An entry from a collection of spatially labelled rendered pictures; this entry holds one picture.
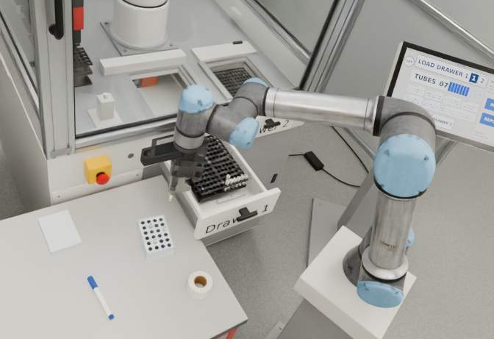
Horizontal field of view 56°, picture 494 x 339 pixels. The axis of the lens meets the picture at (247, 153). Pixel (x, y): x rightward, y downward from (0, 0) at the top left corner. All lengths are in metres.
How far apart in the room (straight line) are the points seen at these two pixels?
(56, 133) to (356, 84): 2.30
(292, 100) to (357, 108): 0.15
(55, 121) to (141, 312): 0.56
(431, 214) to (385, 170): 2.19
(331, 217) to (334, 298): 1.31
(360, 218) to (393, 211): 1.42
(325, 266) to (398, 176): 0.58
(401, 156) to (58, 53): 0.81
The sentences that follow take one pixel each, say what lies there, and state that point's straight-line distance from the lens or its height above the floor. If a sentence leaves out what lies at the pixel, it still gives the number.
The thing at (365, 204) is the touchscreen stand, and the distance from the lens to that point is 2.42.
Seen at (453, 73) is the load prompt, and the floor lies 1.15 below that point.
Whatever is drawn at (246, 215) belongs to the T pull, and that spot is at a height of 0.91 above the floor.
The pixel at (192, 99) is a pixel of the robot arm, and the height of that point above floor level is 1.33.
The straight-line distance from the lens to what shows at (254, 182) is 1.55.
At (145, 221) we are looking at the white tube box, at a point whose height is 0.80.
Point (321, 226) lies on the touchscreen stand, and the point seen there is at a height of 0.04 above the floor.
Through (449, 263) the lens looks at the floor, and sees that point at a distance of 2.99.
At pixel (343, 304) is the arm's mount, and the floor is 0.83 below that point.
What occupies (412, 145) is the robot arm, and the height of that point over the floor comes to 1.46.
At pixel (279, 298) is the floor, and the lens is 2.37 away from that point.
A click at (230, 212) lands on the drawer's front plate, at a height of 0.91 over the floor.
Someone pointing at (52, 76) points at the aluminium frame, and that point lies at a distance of 1.24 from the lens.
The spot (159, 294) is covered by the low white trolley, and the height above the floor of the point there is 0.76.
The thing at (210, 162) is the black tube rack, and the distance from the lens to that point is 1.53.
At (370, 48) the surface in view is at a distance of 3.15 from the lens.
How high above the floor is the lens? 2.00
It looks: 43 degrees down
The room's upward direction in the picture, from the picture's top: 19 degrees clockwise
